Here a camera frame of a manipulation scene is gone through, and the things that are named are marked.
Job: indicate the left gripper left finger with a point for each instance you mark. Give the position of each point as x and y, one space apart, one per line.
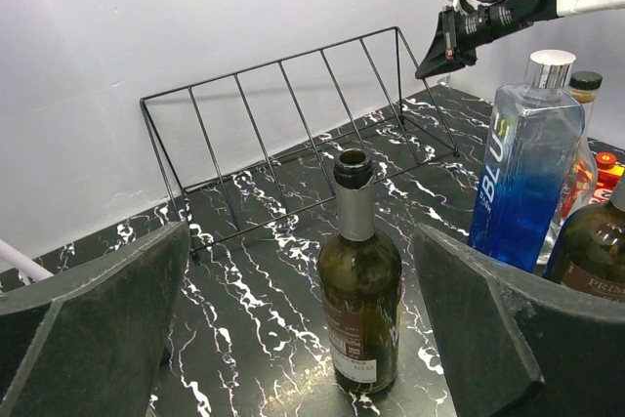
88 341

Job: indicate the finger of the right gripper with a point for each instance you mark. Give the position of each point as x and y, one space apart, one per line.
444 54

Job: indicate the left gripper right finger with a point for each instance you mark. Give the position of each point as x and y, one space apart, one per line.
514 344

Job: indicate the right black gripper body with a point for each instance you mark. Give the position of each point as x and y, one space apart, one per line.
465 33

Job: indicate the blue square glass bottle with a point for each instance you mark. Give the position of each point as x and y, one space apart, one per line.
532 139

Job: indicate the dark green wine bottle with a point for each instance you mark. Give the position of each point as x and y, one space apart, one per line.
588 255
360 269

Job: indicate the black wire wine rack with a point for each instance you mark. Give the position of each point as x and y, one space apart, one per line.
254 147

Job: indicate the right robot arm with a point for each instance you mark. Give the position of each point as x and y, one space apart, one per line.
528 12

